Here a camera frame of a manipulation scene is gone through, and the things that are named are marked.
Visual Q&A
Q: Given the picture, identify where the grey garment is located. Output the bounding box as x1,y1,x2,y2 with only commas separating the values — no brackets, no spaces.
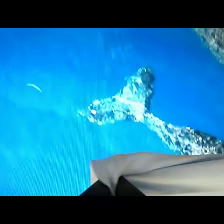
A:
89,152,224,197

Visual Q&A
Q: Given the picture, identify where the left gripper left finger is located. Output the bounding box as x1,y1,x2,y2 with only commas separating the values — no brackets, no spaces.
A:
79,180,113,197

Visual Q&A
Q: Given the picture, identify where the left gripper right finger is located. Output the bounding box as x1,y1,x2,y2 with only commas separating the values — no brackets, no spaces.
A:
115,175,146,197

